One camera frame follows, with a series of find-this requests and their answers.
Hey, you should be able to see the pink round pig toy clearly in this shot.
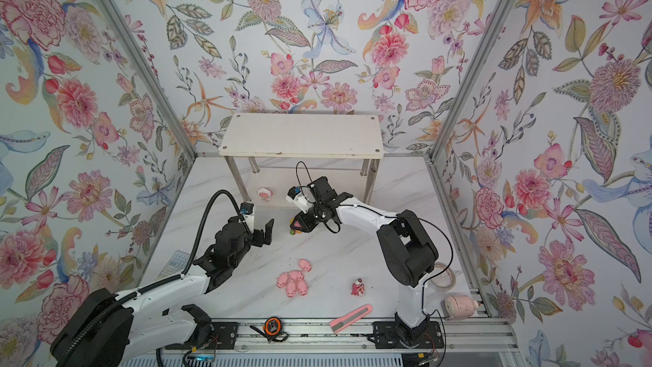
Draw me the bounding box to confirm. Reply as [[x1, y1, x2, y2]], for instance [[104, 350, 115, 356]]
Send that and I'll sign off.
[[257, 188, 273, 202]]

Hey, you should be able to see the white two-tier shelf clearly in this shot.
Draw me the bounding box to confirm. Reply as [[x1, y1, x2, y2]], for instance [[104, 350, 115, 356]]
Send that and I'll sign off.
[[219, 112, 384, 208]]

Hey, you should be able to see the small red pink figurine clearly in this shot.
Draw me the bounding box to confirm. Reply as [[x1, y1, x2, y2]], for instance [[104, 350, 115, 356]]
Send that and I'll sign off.
[[351, 279, 365, 297]]

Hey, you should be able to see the yellow-haired princess toy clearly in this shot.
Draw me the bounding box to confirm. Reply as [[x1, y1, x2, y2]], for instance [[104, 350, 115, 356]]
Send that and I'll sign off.
[[290, 217, 303, 235]]

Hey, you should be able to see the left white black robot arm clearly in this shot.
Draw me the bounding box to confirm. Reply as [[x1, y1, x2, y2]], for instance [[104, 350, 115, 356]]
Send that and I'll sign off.
[[50, 221, 274, 366]]

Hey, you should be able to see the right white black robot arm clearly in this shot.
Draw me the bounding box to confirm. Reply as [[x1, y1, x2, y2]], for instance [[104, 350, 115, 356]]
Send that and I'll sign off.
[[286, 177, 439, 348]]

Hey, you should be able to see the single pink piglet toy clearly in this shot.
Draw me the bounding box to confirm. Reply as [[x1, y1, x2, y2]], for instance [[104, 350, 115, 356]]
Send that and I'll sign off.
[[299, 258, 312, 272]]

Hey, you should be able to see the pink piglet toy cluster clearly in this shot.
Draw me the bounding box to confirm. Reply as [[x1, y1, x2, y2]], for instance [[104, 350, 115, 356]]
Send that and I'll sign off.
[[276, 270, 309, 298]]

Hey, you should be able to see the yellow grey calculator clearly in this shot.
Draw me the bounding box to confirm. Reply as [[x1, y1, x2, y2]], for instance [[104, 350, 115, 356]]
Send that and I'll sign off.
[[156, 250, 189, 280]]

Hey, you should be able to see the black orange tape measure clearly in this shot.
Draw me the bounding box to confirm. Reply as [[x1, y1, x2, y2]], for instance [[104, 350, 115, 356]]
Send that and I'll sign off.
[[250, 317, 289, 343]]

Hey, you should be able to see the pink striped flat tool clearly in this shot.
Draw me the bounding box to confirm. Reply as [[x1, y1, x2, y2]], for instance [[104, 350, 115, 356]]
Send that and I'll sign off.
[[329, 304, 374, 334]]

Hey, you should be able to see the clear tape roll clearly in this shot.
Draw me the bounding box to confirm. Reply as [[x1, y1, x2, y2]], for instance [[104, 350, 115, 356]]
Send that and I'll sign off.
[[430, 262, 457, 292]]

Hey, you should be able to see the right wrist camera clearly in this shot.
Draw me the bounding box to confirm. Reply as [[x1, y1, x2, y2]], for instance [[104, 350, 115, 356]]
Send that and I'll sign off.
[[286, 187, 313, 213]]

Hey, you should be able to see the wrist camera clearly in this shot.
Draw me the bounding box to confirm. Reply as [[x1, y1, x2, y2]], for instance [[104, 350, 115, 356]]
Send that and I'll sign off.
[[286, 187, 313, 213], [239, 202, 255, 234]]

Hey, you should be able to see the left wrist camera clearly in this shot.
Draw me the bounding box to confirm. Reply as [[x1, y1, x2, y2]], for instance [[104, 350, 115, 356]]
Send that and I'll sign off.
[[239, 202, 255, 234]]

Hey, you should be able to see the left black corrugated cable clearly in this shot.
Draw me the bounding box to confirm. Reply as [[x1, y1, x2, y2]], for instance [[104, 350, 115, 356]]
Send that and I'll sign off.
[[181, 189, 244, 276]]

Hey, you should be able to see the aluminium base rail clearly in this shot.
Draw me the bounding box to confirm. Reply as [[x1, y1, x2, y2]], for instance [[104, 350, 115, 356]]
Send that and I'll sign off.
[[80, 318, 521, 356]]

